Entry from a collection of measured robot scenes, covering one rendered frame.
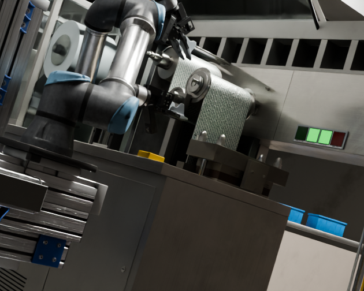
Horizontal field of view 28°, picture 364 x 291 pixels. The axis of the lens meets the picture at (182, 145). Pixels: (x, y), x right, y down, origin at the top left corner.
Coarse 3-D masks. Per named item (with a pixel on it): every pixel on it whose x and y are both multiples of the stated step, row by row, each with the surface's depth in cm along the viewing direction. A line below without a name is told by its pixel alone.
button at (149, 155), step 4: (140, 152) 255; (144, 152) 253; (148, 152) 251; (144, 156) 252; (148, 156) 251; (152, 156) 252; (156, 156) 253; (160, 156) 254; (156, 160) 253; (160, 160) 254
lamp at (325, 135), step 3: (321, 132) 273; (324, 132) 272; (327, 132) 271; (330, 132) 270; (321, 135) 273; (324, 135) 272; (327, 135) 271; (330, 135) 270; (321, 138) 273; (324, 138) 272; (327, 138) 270; (318, 141) 273; (321, 141) 272; (324, 141) 271; (327, 141) 270
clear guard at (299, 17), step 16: (192, 0) 348; (208, 0) 339; (224, 0) 331; (240, 0) 323; (256, 0) 315; (272, 0) 307; (288, 0) 300; (304, 0) 293; (192, 16) 358; (208, 16) 349; (224, 16) 339; (240, 16) 331; (256, 16) 323; (272, 16) 315; (288, 16) 307; (304, 16) 300
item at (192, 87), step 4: (192, 76) 285; (196, 76) 283; (200, 76) 282; (200, 80) 281; (188, 84) 286; (192, 84) 284; (196, 84) 282; (200, 84) 281; (188, 88) 285; (192, 88) 283; (196, 88) 281; (200, 88) 282; (192, 92) 283; (196, 92) 283
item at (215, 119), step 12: (204, 108) 280; (216, 108) 284; (228, 108) 288; (204, 120) 281; (216, 120) 285; (228, 120) 289; (240, 120) 293; (216, 132) 286; (228, 132) 289; (240, 132) 293; (228, 144) 290
